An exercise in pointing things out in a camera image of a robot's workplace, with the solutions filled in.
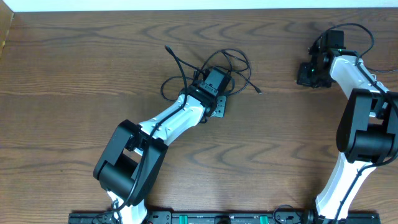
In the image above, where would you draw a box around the black USB cable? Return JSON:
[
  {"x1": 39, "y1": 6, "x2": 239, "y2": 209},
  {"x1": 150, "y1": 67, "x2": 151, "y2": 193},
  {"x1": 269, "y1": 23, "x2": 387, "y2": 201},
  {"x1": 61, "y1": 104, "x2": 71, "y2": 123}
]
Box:
[{"x1": 160, "y1": 48, "x2": 262, "y2": 103}]

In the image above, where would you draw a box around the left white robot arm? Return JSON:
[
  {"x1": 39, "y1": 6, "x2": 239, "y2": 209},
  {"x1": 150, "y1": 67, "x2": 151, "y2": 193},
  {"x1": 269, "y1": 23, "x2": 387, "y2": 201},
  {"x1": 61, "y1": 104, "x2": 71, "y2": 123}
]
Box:
[{"x1": 93, "y1": 67, "x2": 232, "y2": 223}]

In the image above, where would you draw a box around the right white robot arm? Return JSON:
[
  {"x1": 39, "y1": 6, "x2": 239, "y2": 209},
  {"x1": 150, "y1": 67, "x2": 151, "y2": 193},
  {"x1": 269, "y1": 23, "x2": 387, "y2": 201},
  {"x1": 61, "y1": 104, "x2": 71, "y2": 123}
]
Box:
[{"x1": 297, "y1": 26, "x2": 397, "y2": 223}]

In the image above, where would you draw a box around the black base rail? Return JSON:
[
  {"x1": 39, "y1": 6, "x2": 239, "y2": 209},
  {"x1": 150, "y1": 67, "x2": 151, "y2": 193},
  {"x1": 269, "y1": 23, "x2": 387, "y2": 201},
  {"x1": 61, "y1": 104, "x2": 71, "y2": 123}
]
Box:
[{"x1": 67, "y1": 210, "x2": 381, "y2": 224}]

